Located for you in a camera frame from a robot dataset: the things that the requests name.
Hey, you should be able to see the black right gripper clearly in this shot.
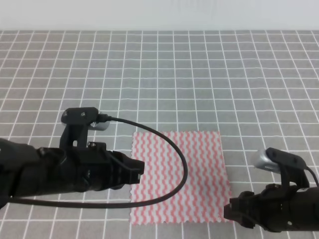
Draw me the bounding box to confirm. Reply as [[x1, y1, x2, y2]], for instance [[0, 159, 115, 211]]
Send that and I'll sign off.
[[223, 184, 308, 232]]

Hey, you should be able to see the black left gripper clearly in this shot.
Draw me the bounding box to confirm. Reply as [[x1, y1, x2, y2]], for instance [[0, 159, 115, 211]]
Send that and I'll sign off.
[[35, 142, 145, 196]]

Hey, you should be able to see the pink white wavy striped towel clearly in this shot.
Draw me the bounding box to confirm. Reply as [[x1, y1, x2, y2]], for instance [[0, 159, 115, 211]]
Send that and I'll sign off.
[[130, 131, 231, 225]]

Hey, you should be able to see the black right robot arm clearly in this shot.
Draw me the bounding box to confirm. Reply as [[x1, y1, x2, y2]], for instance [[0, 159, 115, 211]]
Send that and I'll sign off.
[[223, 184, 319, 233]]

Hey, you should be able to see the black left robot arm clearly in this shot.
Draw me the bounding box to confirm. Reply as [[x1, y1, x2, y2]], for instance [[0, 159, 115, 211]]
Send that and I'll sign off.
[[0, 139, 145, 203]]

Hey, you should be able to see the grey grid tablecloth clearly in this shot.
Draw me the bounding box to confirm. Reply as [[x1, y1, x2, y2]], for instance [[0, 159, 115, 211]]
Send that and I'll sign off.
[[0, 30, 319, 239]]

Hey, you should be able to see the black left camera cable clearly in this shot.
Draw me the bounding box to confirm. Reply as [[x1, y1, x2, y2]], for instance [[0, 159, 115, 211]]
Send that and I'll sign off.
[[9, 115, 188, 207]]

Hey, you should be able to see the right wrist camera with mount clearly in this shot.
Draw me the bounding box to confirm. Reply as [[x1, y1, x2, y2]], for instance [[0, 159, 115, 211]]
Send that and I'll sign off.
[[252, 147, 310, 190]]

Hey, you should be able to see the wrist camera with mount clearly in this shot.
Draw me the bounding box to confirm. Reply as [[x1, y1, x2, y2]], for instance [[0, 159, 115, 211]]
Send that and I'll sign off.
[[252, 147, 310, 190], [59, 107, 110, 149]]

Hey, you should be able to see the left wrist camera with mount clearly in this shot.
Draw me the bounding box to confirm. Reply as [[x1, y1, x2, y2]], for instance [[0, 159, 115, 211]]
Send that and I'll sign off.
[[59, 107, 110, 149]]

